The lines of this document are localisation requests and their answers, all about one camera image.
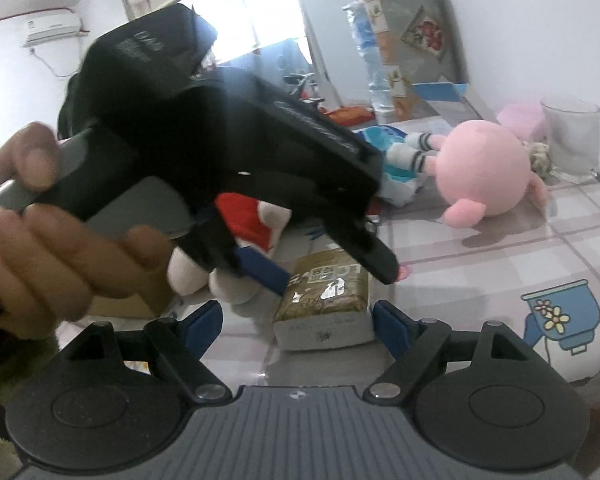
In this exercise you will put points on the window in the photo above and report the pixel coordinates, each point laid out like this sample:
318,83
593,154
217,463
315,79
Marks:
260,0

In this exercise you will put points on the blue white wet wipes pack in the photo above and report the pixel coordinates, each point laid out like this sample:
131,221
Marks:
400,180

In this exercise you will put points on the pink round plush toy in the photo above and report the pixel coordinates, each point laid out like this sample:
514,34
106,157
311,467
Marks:
480,170

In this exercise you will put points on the clear plastic cup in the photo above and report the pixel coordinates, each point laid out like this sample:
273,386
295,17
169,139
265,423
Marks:
570,140

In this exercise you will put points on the green fuzzy cloth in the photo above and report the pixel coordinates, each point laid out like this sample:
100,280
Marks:
10,410

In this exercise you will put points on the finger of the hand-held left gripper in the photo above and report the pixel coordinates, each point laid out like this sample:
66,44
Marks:
262,270
370,255

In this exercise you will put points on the pink sponge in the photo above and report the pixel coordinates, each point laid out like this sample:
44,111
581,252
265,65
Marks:
517,117

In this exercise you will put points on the blue white bandage box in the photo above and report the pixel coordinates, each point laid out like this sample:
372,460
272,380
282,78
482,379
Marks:
442,92

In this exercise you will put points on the cardboard box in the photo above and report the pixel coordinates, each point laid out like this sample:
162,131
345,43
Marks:
125,307

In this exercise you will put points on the black-haired doll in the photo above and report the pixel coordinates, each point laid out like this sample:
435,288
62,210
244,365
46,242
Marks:
245,215

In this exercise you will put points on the green white scrunchie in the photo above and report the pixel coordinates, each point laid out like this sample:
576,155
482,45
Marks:
539,155

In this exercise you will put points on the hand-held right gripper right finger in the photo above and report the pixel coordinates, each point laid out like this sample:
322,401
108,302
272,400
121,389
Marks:
390,325

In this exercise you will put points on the person's left hand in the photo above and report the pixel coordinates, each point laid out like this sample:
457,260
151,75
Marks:
60,260

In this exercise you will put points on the white air conditioner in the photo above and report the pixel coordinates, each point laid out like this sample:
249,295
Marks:
50,27

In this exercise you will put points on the floral folded mattress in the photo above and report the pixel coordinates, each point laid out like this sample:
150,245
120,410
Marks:
420,20

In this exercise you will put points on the orange bag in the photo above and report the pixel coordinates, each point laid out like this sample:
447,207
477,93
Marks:
350,116

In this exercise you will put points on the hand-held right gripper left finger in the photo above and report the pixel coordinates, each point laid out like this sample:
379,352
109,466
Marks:
205,322

